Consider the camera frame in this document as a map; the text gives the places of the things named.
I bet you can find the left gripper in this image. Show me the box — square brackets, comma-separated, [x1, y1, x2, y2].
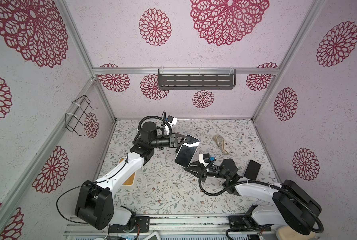
[151, 132, 191, 149]

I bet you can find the black phone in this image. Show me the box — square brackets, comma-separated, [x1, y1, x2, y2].
[243, 160, 261, 181]

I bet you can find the pale green phone case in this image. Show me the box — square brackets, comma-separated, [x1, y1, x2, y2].
[181, 135, 200, 148]

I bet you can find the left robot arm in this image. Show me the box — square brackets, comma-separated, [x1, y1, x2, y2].
[75, 116, 200, 230]

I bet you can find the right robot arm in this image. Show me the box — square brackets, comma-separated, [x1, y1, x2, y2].
[185, 155, 324, 236]

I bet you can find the crumpled clear plastic bag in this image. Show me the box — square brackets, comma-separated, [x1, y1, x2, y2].
[212, 135, 231, 154]

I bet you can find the white wooden-top tissue box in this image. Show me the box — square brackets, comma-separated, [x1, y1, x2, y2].
[121, 170, 138, 189]

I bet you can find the beige sponge pad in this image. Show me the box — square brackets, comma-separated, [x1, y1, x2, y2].
[276, 226, 316, 240]

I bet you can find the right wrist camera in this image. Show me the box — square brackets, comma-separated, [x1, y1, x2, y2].
[198, 154, 215, 166]

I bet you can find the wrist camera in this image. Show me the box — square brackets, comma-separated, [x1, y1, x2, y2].
[198, 154, 215, 166]
[164, 116, 178, 134]

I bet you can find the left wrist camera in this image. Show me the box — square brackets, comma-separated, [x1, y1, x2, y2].
[164, 116, 178, 134]

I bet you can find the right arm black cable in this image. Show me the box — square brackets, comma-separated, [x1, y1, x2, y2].
[197, 160, 324, 234]

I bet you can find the grey metal wall shelf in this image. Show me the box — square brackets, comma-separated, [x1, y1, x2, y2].
[157, 69, 236, 90]

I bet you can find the black wire wall rack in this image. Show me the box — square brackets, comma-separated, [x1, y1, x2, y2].
[64, 95, 99, 139]

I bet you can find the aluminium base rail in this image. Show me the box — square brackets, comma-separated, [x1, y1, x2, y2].
[63, 213, 275, 240]

